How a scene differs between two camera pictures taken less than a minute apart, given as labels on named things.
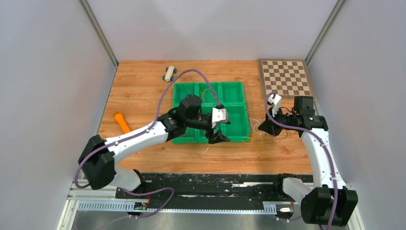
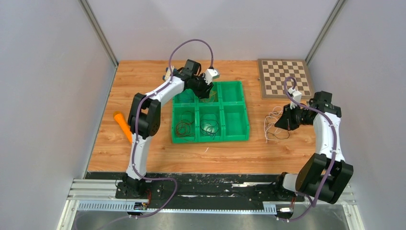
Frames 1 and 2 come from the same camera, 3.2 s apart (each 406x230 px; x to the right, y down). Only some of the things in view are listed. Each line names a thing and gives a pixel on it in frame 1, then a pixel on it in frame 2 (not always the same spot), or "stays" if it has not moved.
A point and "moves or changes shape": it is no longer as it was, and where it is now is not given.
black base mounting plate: [208, 187] stays
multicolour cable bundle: [257, 133] moves or changes shape
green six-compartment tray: [231, 95] stays
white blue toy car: [170, 71] stays
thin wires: [262, 153] → [211, 98]
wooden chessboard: [287, 78] stays
